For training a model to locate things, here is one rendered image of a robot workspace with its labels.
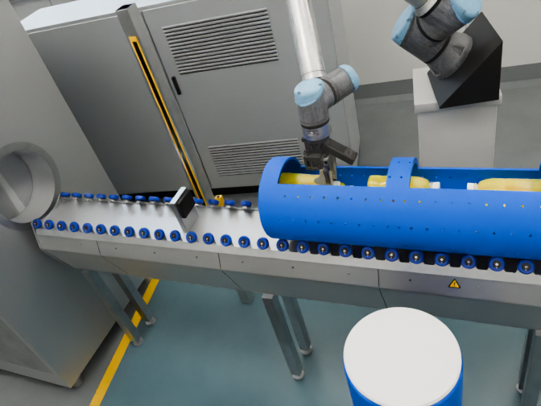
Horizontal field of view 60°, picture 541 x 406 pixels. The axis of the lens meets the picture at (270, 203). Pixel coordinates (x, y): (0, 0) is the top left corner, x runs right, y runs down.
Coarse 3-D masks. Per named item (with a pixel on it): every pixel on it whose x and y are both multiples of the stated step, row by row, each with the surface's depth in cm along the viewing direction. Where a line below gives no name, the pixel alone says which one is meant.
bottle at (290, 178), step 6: (282, 174) 163; (288, 174) 162; (294, 174) 162; (300, 174) 161; (306, 174) 161; (312, 174) 161; (282, 180) 162; (288, 180) 161; (294, 180) 160; (300, 180) 160; (306, 180) 159; (312, 180) 158
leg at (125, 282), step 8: (120, 280) 254; (128, 280) 257; (128, 288) 258; (136, 288) 264; (128, 296) 264; (136, 296) 264; (136, 304) 267; (144, 304) 271; (144, 312) 271; (144, 320) 277; (152, 320) 280
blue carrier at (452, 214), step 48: (288, 192) 147; (336, 192) 141; (384, 192) 136; (432, 192) 130; (480, 192) 126; (528, 192) 121; (336, 240) 149; (384, 240) 141; (432, 240) 134; (480, 240) 128; (528, 240) 123
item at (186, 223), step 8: (184, 192) 183; (176, 200) 179; (184, 200) 181; (192, 200) 186; (176, 208) 180; (184, 208) 182; (192, 208) 190; (176, 216) 183; (184, 216) 182; (192, 216) 190; (184, 224) 185; (192, 224) 190; (184, 232) 188
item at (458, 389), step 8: (344, 368) 117; (352, 384) 113; (456, 384) 107; (352, 392) 117; (360, 392) 111; (456, 392) 108; (352, 400) 125; (360, 400) 113; (368, 400) 109; (440, 400) 105; (448, 400) 106; (456, 400) 111
